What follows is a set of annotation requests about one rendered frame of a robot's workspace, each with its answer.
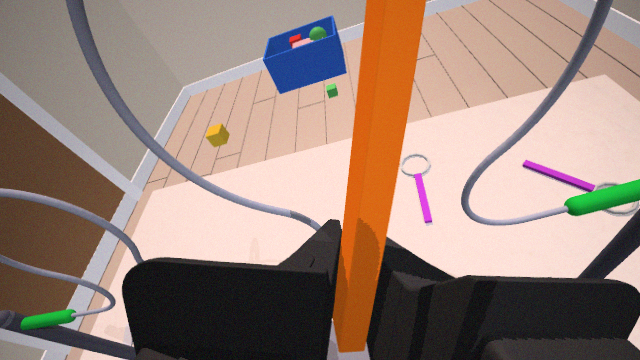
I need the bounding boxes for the white flat bar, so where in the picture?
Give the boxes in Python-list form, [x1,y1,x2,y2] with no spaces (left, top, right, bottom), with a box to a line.
[120,324,133,360]

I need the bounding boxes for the purple handle with grey loop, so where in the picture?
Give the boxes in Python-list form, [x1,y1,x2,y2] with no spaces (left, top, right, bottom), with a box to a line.
[523,160,639,214]
[400,153,432,223]

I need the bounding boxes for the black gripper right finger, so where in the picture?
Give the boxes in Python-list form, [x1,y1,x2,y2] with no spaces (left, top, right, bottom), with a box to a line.
[367,237,640,360]

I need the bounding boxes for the orange bar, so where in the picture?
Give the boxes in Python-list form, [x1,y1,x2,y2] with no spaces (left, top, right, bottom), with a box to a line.
[333,0,426,353]

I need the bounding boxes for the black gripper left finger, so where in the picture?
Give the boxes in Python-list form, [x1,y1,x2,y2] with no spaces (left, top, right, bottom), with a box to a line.
[121,219,342,360]

